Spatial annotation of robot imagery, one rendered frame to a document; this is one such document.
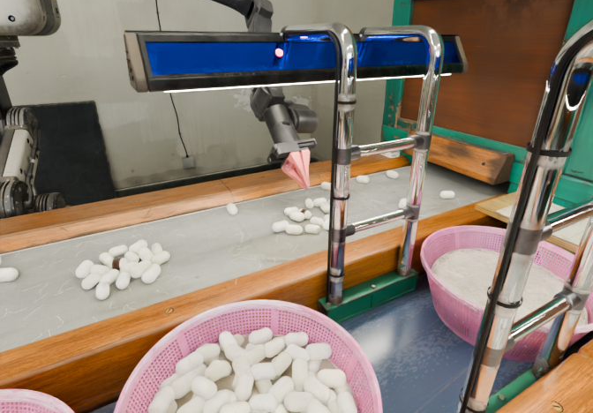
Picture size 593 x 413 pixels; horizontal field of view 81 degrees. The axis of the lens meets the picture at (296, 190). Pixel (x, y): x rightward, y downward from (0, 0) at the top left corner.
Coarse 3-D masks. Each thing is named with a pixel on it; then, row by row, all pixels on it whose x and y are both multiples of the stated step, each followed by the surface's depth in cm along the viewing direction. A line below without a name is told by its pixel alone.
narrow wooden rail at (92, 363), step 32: (448, 224) 69; (480, 224) 73; (320, 256) 59; (352, 256) 59; (384, 256) 61; (416, 256) 66; (224, 288) 51; (256, 288) 51; (288, 288) 52; (320, 288) 56; (128, 320) 45; (160, 320) 45; (0, 352) 41; (32, 352) 41; (64, 352) 41; (96, 352) 41; (128, 352) 43; (0, 384) 37; (32, 384) 39; (64, 384) 40; (96, 384) 42
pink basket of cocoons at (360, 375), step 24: (216, 312) 46; (240, 312) 48; (288, 312) 47; (312, 312) 46; (168, 336) 42; (192, 336) 45; (216, 336) 47; (312, 336) 46; (336, 336) 44; (144, 360) 39; (168, 360) 42; (360, 360) 40; (144, 384) 38; (360, 384) 39; (120, 408) 34; (144, 408) 38; (360, 408) 38
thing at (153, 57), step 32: (128, 32) 43; (160, 32) 45; (192, 32) 47; (224, 32) 49; (256, 32) 51; (128, 64) 47; (160, 64) 44; (192, 64) 46; (224, 64) 48; (256, 64) 50; (288, 64) 52; (320, 64) 55; (384, 64) 60; (416, 64) 63; (448, 64) 67
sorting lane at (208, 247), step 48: (288, 192) 89; (384, 192) 90; (432, 192) 90; (480, 192) 90; (96, 240) 68; (192, 240) 68; (240, 240) 68; (288, 240) 68; (0, 288) 55; (48, 288) 55; (144, 288) 55; (192, 288) 55; (0, 336) 46; (48, 336) 46
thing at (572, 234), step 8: (504, 208) 72; (552, 208) 72; (560, 208) 72; (576, 224) 66; (584, 224) 66; (560, 232) 63; (568, 232) 63; (576, 232) 63; (568, 240) 61; (576, 240) 61
